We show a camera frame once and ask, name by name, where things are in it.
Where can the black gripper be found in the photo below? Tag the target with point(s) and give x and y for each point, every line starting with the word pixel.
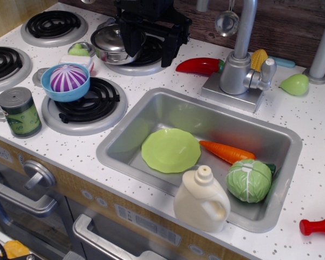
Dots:
pixel 148 15

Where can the cream detergent bottle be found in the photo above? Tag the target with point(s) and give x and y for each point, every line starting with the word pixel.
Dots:
pixel 201 202

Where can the silver sink basin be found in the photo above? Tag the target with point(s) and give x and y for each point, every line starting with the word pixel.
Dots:
pixel 164 109

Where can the black back right burner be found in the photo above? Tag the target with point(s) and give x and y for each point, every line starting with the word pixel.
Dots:
pixel 149 61

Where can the black burner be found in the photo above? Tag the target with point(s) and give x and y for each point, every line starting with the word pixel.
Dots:
pixel 149 61
pixel 101 108
pixel 53 29
pixel 15 67

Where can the silver pot with lid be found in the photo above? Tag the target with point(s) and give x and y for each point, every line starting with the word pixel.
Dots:
pixel 109 46

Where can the grey hanging cylinder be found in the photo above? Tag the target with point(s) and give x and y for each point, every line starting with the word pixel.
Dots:
pixel 202 5

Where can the red toy chili pepper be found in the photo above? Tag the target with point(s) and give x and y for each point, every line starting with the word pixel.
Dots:
pixel 201 65

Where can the white pink toy food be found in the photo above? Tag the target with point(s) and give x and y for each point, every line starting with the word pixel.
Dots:
pixel 85 61

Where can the hanging silver ladle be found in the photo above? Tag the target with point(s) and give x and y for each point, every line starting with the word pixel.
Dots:
pixel 227 22

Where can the small green toy vegetable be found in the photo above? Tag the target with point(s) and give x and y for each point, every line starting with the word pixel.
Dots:
pixel 78 50

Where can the black front right burner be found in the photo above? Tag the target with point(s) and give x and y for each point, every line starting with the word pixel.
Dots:
pixel 101 108

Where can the blue plastic bowl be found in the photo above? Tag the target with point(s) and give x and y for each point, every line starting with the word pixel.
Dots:
pixel 64 96

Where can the purple striped toy onion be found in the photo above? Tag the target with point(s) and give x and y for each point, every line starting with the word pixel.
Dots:
pixel 67 77

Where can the silver toy faucet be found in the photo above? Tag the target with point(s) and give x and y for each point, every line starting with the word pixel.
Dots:
pixel 238 85

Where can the black back left burner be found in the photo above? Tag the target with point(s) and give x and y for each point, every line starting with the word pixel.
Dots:
pixel 53 29

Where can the yellow toy corn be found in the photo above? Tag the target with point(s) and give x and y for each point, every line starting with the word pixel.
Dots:
pixel 258 58

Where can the green plastic plate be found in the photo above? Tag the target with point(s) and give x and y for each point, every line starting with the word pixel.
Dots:
pixel 170 150

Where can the light blue toy utensil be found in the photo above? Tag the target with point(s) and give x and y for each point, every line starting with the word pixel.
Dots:
pixel 283 62

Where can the orange toy carrot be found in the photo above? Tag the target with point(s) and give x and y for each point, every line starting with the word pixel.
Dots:
pixel 227 153

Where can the black front left burner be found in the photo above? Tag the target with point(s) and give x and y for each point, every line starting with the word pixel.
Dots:
pixel 15 67

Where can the green labelled toy can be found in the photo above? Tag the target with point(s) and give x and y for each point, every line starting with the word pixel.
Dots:
pixel 20 112

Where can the green toy pear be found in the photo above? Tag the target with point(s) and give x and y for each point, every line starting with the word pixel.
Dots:
pixel 296 85

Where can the green toy cabbage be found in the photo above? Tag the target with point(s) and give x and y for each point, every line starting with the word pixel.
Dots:
pixel 249 180

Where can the silver oven knob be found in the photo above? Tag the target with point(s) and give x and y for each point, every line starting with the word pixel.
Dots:
pixel 38 175

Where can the red toy bottle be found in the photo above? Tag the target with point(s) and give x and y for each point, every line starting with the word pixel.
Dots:
pixel 307 227

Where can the grey post with base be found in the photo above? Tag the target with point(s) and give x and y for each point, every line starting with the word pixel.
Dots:
pixel 316 73

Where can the silver dishwasher handle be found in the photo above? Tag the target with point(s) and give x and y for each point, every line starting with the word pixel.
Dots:
pixel 81 231

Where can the silver oven door handle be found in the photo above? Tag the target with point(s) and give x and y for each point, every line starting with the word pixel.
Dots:
pixel 40 208

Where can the yellow object with cable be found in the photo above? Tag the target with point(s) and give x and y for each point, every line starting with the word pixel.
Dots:
pixel 13 249

